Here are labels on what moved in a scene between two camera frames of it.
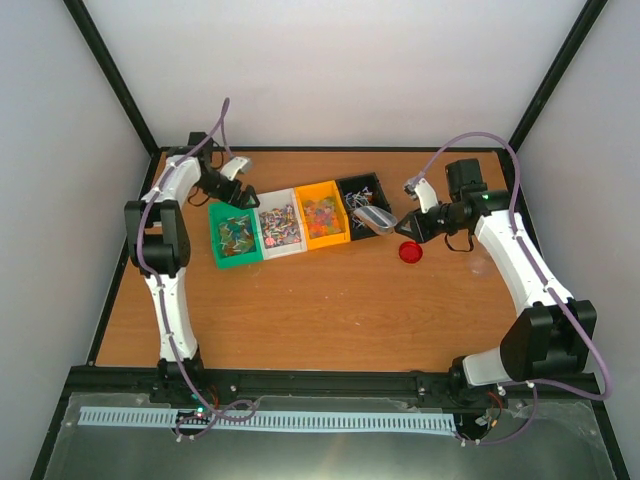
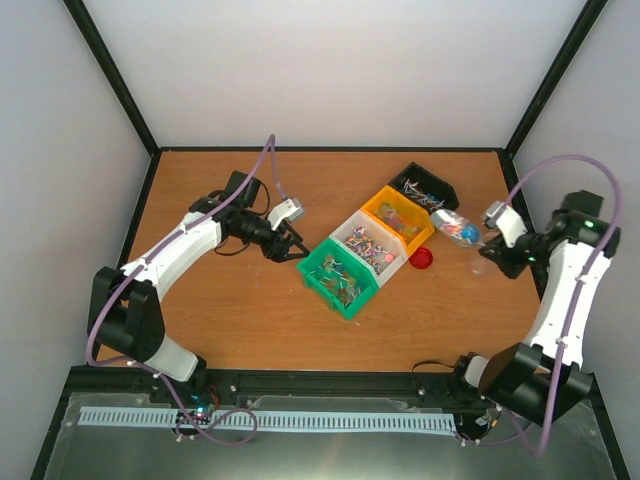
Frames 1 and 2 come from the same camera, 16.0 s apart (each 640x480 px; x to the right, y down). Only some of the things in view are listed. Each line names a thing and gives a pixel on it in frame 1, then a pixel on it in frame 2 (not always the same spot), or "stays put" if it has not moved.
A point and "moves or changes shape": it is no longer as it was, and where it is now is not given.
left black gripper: [243, 197] -> [278, 254]
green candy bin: [236, 235] -> [331, 276]
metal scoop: [377, 218] moves or changes shape
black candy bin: [362, 191] moves or changes shape
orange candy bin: [323, 214] -> [410, 220]
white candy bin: [282, 224] moves or changes shape
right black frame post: [575, 40] stays put
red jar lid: [410, 252] -> [421, 258]
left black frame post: [112, 71] stays put
